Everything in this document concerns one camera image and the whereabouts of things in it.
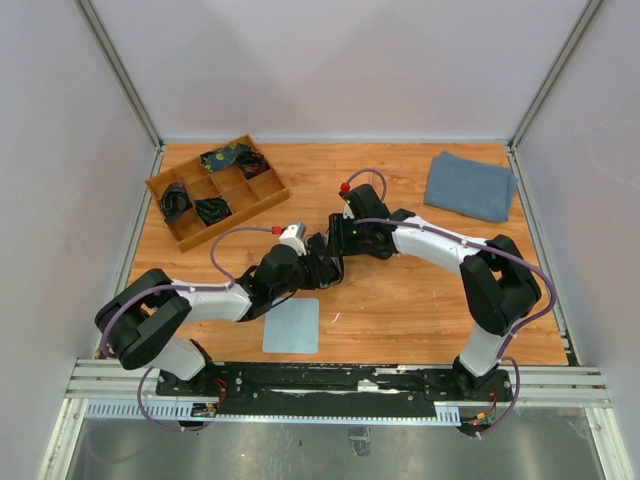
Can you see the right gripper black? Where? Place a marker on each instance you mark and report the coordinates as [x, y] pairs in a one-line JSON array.
[[338, 243]]

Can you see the folded blue towel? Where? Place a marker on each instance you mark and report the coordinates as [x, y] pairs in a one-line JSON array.
[[471, 188]]

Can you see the left light blue cloth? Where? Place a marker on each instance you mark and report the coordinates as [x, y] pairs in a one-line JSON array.
[[292, 327]]

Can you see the right aluminium frame post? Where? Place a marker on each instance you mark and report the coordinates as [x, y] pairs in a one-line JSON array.
[[573, 41]]

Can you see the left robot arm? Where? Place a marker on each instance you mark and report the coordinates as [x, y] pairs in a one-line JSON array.
[[139, 325]]

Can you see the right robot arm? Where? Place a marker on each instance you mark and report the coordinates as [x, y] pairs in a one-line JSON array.
[[499, 286]]

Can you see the black orange rolled tie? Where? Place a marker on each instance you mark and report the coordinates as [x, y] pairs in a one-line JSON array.
[[251, 164]]

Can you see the aluminium frame post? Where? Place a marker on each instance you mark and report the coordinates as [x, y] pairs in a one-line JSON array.
[[96, 26], [573, 41]]

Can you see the aluminium front rail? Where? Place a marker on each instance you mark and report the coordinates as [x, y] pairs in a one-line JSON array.
[[110, 392]]

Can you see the wooden divided organizer tray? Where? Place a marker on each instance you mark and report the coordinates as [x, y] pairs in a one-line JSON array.
[[246, 192]]

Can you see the black dotted rolled tie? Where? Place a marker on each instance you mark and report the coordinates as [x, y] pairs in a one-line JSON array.
[[212, 210]]

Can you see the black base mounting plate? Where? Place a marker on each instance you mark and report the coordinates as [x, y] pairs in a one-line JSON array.
[[335, 390]]

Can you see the blue patterned rolled tie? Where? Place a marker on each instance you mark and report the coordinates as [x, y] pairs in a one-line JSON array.
[[223, 157]]

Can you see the black striped rolled tie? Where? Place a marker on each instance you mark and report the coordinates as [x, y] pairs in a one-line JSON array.
[[174, 202]]

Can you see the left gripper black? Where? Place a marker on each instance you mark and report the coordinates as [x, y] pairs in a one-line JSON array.
[[319, 274]]

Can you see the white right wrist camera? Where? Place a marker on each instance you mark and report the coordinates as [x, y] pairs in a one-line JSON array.
[[344, 190]]

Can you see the left aluminium frame post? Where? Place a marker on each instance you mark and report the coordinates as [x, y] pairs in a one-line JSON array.
[[96, 26]]

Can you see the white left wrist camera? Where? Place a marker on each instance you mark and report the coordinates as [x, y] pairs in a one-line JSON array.
[[292, 236]]

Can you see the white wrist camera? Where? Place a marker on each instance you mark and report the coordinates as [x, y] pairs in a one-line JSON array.
[[292, 236], [344, 190]]

